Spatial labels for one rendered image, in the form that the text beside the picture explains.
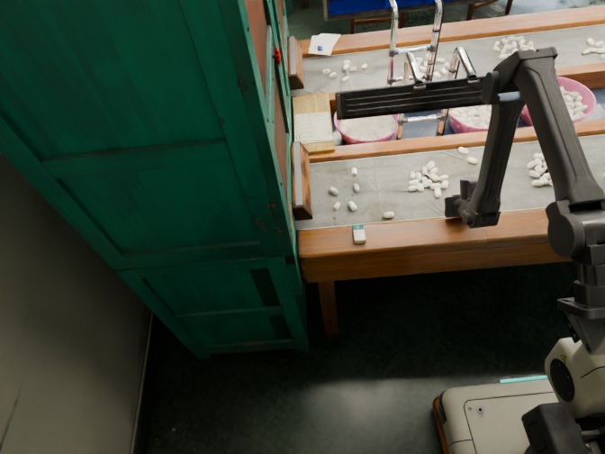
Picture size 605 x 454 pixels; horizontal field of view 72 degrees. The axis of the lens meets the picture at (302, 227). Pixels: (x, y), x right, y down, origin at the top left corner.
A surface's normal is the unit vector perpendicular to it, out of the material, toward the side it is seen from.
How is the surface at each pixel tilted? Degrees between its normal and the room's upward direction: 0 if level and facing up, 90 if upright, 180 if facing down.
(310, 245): 0
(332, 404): 0
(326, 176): 0
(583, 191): 17
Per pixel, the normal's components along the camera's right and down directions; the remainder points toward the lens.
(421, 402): -0.10, -0.58
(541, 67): -0.04, -0.33
